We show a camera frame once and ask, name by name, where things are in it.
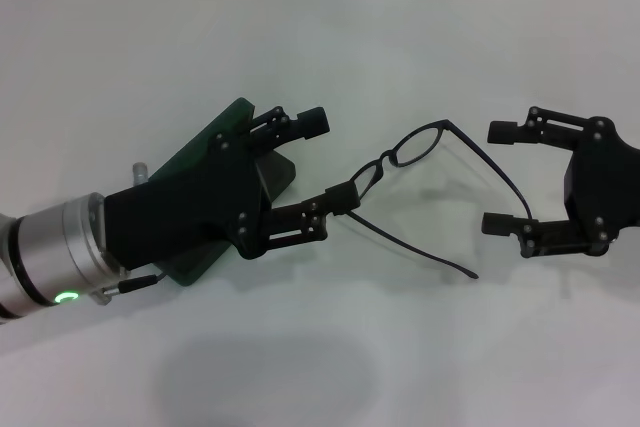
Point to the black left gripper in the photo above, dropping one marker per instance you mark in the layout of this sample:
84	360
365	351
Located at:
190	207

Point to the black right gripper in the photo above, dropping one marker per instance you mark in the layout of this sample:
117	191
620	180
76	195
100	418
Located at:
605	182

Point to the black glasses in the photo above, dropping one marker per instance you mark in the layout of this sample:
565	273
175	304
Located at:
385	156

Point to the green glasses case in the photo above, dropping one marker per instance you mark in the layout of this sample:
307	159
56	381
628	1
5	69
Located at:
200	142

